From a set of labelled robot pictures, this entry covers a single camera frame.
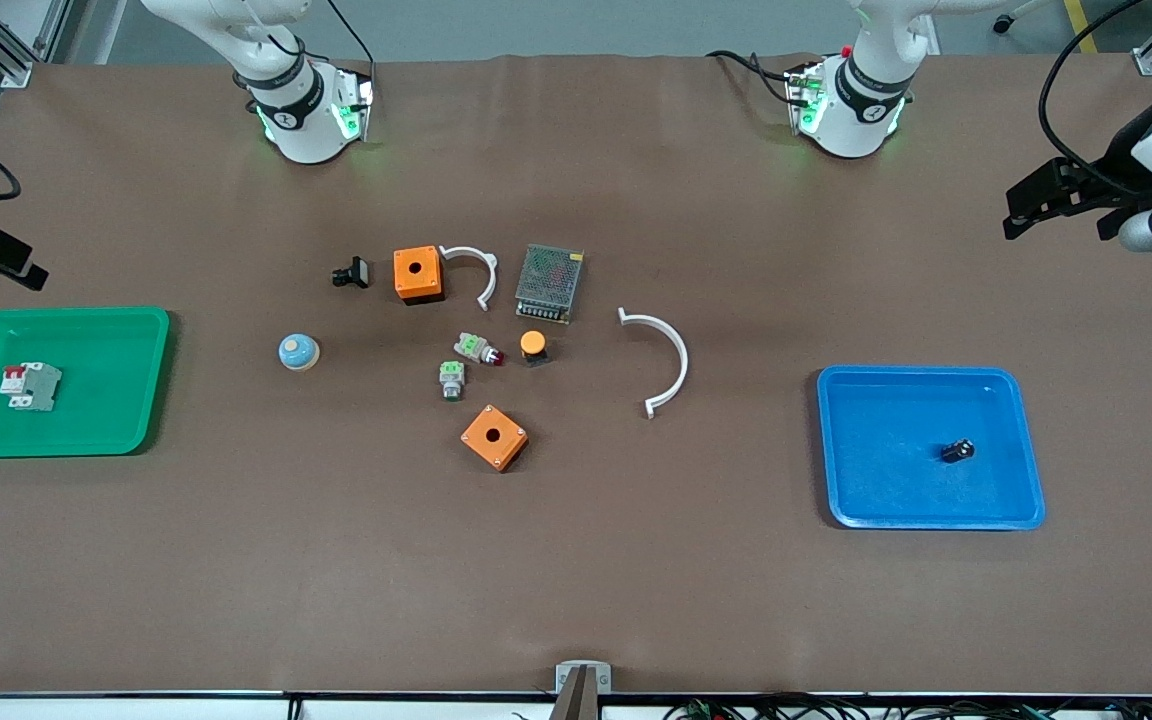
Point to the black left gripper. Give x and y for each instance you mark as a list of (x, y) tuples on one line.
[(1121, 166)]

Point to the white red circuit breaker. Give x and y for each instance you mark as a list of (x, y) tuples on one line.
[(34, 388)]

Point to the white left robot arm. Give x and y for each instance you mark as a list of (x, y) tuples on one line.
[(861, 110)]

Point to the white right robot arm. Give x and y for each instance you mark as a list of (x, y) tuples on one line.
[(296, 120)]

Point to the green plastic tray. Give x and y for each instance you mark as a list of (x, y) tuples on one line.
[(96, 385)]

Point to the black chair caster wheel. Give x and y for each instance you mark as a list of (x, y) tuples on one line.
[(1004, 23)]

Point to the silver base connector box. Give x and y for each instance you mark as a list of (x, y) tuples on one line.
[(348, 115), (806, 100)]

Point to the blue plastic tray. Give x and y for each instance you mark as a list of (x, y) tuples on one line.
[(886, 450)]

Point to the blue round bell knob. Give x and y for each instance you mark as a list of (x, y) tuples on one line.
[(298, 352)]

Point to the orange button box upright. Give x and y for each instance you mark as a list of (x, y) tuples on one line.
[(406, 282)]

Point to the green tipped push button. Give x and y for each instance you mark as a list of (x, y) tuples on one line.
[(451, 378)]

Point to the red tipped indicator light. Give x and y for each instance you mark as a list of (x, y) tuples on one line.
[(474, 347)]

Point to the metal mesh power supply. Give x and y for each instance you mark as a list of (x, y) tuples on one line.
[(548, 280)]

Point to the orange button box tilted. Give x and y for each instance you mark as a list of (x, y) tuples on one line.
[(481, 442)]

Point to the orange round push button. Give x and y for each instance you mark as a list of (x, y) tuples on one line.
[(533, 343)]

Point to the small black switch part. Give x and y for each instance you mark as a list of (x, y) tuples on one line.
[(356, 272)]

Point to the large white curved bracket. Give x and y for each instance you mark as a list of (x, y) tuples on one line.
[(683, 360)]

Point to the small white curved bracket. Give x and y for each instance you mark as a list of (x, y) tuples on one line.
[(493, 280)]

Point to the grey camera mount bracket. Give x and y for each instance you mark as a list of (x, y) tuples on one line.
[(583, 680)]

